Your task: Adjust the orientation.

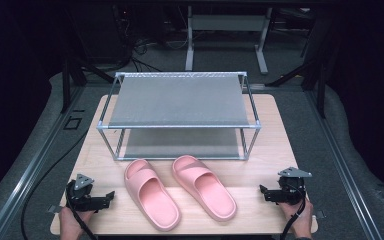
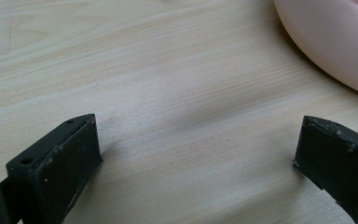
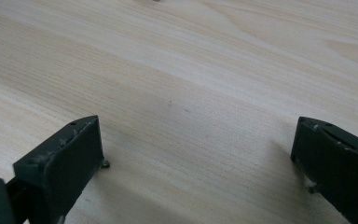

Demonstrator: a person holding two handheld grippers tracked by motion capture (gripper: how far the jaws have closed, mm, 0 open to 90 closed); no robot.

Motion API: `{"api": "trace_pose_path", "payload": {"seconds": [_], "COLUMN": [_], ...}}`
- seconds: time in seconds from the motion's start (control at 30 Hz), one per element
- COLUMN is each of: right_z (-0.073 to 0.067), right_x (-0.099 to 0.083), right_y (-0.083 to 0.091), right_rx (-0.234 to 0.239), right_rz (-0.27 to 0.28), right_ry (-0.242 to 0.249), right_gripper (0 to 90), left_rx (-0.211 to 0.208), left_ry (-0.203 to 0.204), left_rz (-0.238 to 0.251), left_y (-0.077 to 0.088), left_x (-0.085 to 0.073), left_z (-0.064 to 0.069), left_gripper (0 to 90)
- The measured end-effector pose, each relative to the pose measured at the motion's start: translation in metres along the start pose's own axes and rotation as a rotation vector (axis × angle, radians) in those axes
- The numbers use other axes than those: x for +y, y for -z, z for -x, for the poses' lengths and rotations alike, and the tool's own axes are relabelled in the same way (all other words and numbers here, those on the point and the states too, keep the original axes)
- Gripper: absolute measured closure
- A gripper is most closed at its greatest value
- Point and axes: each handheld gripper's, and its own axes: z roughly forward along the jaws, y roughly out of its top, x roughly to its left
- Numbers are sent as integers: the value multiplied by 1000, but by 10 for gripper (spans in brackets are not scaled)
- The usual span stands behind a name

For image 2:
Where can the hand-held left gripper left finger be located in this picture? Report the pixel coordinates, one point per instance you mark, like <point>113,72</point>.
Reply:
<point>56,174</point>

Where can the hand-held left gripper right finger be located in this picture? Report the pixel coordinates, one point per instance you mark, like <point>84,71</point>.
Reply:
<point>338,158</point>

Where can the pale pink bowl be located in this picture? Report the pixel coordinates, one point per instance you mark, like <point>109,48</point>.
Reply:
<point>335,34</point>

